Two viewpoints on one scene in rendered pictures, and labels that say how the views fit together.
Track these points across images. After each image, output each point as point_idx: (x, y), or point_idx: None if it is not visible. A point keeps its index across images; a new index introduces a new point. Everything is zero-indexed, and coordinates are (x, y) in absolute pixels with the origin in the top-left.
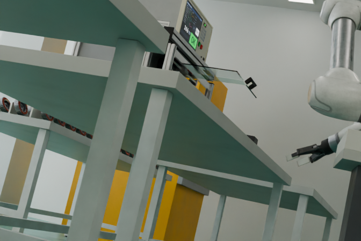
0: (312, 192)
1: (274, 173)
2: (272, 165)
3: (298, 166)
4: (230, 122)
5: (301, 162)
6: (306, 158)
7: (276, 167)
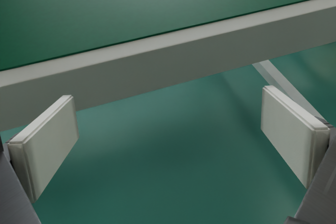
0: None
1: (216, 73)
2: (107, 86)
3: (264, 132)
4: None
5: (272, 122)
6: (297, 132)
7: (238, 44)
